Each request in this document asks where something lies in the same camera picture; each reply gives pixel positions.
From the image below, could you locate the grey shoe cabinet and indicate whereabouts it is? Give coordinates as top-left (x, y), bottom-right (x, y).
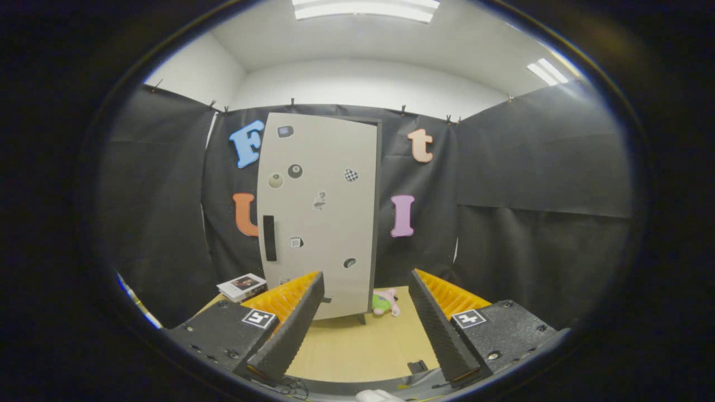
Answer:
top-left (330, 116), bottom-right (384, 326)

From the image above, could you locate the pink green plush toy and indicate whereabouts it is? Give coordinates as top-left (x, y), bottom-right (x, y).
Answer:
top-left (373, 288), bottom-right (401, 317)

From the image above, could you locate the white shoe cabinet door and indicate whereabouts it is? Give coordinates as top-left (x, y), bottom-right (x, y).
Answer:
top-left (257, 113), bottom-right (379, 320)

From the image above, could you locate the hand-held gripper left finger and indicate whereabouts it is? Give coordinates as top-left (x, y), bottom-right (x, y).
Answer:
top-left (166, 271), bottom-right (326, 386)

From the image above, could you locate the wide ceiling light panel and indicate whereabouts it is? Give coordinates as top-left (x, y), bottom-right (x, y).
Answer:
top-left (292, 0), bottom-right (441, 23)

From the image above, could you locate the narrow ceiling light panel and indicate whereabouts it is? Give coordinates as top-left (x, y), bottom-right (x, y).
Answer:
top-left (526, 58), bottom-right (569, 86)

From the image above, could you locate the black backdrop cloth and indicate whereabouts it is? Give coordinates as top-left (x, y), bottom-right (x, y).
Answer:
top-left (98, 84), bottom-right (632, 330)

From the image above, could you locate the white book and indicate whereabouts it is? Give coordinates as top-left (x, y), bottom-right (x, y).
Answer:
top-left (217, 273), bottom-right (268, 303)

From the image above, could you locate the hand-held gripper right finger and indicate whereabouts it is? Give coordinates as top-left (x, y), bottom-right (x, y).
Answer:
top-left (408, 269), bottom-right (559, 389)

